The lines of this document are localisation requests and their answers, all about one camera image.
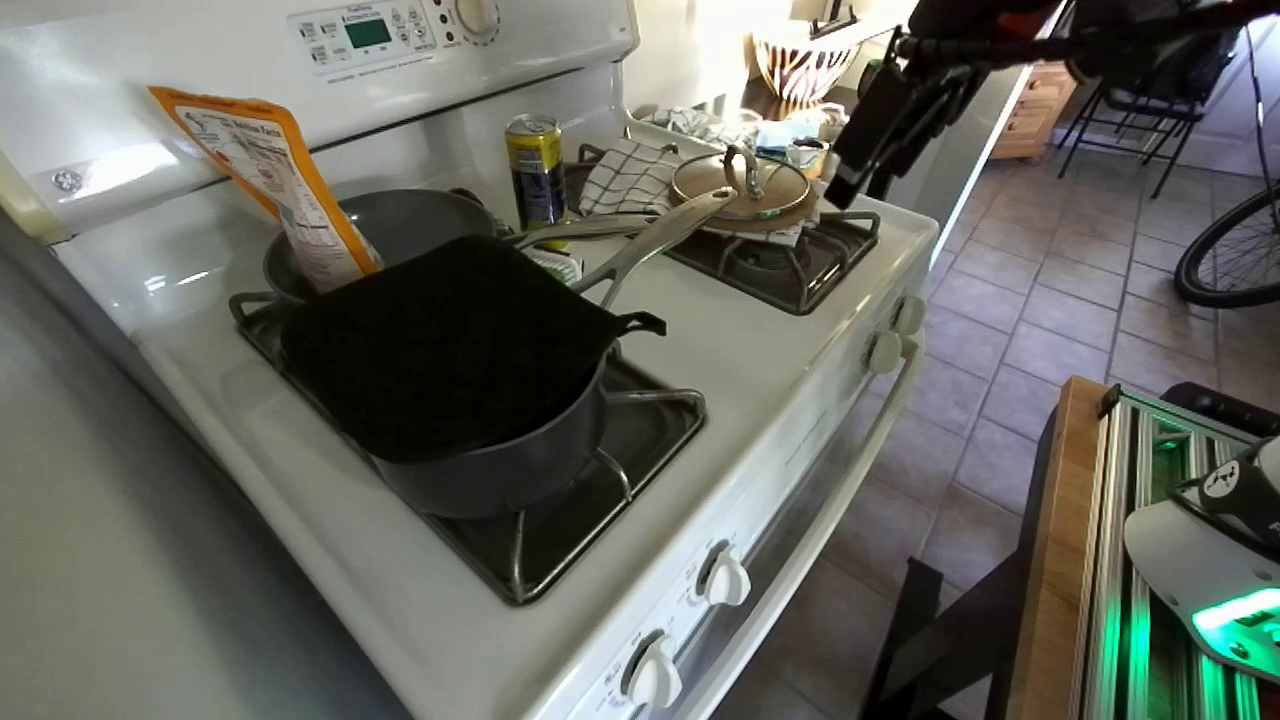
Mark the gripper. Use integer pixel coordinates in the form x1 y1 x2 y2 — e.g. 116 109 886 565
825 0 1063 211

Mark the black stove burner grate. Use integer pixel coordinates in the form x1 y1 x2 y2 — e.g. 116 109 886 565
563 140 884 317
227 289 709 607

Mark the white gas stove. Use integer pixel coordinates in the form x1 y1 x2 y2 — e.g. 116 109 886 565
0 0 941 720

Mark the black mat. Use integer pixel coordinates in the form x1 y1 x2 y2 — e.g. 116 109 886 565
280 235 668 466

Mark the small cup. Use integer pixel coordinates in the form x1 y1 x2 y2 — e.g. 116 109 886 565
784 137 832 182

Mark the zebra pattern bowl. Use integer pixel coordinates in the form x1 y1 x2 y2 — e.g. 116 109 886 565
750 30 863 107

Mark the wooden drawer cabinet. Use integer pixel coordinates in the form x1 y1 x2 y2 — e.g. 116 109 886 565
989 60 1080 164

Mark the bronze pan lid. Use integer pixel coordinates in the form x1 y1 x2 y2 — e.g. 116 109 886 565
669 144 814 224

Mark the crumpled patterned cloth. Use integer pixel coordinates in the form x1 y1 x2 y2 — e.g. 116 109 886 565
640 104 763 148

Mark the black chair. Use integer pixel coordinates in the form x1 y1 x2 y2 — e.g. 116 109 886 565
1056 28 1243 200

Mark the checkered kitchen cloth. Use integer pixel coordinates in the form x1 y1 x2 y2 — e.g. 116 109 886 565
577 137 823 248

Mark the bicycle wheel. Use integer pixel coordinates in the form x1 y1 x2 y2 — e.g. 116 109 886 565
1172 20 1280 310

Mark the yellow and blue can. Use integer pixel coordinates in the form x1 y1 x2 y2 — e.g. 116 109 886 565
504 113 569 233

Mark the white and green sponge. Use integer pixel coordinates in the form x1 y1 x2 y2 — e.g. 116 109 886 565
524 247 585 288

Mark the oven door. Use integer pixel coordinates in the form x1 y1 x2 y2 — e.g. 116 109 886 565
680 345 926 720

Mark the white timer dial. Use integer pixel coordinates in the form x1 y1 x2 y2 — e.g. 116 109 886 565
454 0 502 42

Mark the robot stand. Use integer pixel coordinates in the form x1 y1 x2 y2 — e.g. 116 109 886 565
860 375 1280 720

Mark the grey frying pan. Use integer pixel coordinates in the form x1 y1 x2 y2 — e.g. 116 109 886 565
262 187 651 304

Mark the grey saucepan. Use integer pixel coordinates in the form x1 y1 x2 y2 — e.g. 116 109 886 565
368 188 738 521

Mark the orange food packet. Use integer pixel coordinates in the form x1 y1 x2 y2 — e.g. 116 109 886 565
148 86 387 297

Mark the oven door handle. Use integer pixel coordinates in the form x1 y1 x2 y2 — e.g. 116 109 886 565
698 338 927 720

